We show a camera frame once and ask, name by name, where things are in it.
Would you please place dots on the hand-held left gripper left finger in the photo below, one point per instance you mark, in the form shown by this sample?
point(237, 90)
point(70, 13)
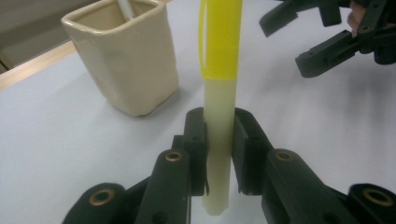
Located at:
point(196, 155)

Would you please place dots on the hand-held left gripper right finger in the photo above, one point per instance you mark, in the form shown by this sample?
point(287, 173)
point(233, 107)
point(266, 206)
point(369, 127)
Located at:
point(249, 155)

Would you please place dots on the yellow highlighter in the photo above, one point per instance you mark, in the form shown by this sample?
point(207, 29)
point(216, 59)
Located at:
point(219, 109)

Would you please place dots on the beige ceramic pen cup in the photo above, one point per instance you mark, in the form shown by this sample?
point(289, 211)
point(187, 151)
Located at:
point(130, 77)

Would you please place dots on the white table mat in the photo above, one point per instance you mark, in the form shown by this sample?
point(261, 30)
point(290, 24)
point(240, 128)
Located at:
point(77, 149)

